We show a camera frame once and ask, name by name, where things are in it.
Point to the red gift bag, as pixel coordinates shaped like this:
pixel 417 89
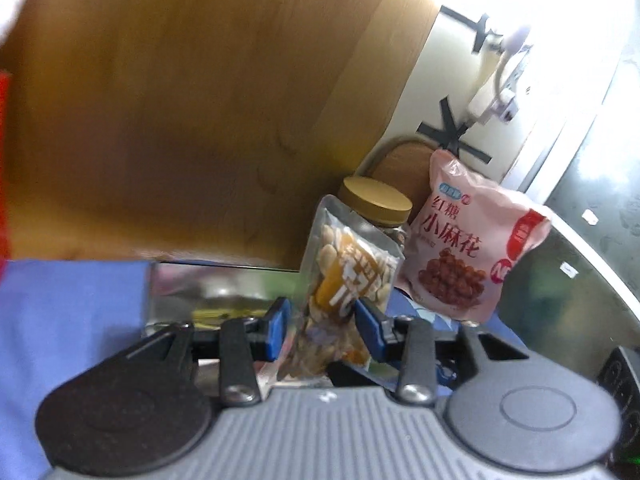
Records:
pixel 4 170

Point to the blue patterned cloth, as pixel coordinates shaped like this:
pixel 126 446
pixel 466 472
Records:
pixel 60 320

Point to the frosted glass door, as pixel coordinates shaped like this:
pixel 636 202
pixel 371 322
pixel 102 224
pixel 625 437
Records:
pixel 590 160

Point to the long black tape strip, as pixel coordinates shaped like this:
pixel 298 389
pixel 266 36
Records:
pixel 460 142

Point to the nut jar with gold lid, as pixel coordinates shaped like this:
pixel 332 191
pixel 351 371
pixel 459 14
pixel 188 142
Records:
pixel 375 205

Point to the round wooden board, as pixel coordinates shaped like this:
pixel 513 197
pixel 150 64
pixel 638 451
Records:
pixel 400 165

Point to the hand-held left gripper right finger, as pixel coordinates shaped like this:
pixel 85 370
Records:
pixel 369 327

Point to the white sticker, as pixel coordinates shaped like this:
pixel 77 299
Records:
pixel 569 270
pixel 590 217

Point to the wood grain wall sheet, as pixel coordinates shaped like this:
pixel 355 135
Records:
pixel 175 110

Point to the black rectangular box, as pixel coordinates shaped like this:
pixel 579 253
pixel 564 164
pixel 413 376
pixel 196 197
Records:
pixel 200 285

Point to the white gooseneck lamp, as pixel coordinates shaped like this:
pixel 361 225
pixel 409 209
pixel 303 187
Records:
pixel 515 37

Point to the clear nut snack packet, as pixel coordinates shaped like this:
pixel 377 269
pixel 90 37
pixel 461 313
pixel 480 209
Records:
pixel 340 275

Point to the pink snack bag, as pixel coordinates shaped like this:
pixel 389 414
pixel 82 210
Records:
pixel 450 240

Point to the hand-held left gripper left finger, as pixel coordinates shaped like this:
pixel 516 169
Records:
pixel 277 327

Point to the crossed black tape strip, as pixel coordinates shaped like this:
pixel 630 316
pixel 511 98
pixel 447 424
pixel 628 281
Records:
pixel 450 120

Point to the white power strip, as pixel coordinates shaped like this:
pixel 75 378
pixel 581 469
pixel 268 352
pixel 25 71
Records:
pixel 492 95

